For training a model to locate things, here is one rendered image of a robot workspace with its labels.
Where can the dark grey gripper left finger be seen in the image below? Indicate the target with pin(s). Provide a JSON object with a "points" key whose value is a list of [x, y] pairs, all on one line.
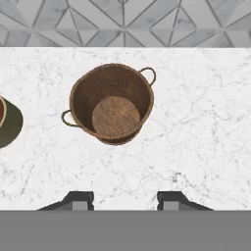
{"points": [[78, 197]]}

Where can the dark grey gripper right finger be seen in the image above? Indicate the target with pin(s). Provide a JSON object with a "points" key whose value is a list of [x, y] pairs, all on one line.
{"points": [[172, 197]]}

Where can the brown woven basket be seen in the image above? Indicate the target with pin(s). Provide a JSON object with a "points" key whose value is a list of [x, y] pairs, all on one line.
{"points": [[111, 98]]}

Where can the dark green round pot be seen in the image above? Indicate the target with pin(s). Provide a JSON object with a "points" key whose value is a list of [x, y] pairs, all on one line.
{"points": [[10, 124]]}

